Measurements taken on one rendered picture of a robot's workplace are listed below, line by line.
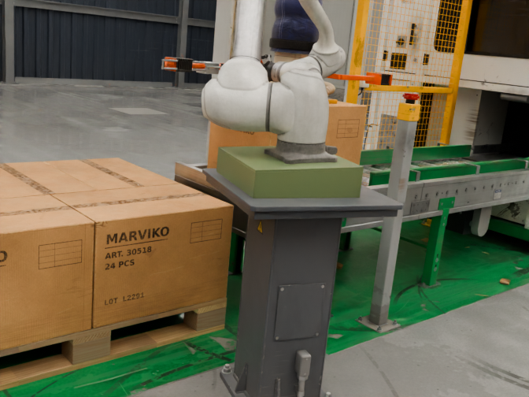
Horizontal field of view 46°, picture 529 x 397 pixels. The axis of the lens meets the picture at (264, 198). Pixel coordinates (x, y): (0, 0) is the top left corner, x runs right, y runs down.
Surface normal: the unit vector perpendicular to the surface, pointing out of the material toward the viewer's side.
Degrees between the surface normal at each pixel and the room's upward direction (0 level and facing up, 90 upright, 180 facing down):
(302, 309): 90
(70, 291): 90
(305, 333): 90
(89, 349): 90
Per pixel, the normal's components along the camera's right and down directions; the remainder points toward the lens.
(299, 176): 0.37, 0.26
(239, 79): -0.01, -0.18
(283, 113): -0.13, 0.26
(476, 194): 0.64, 0.24
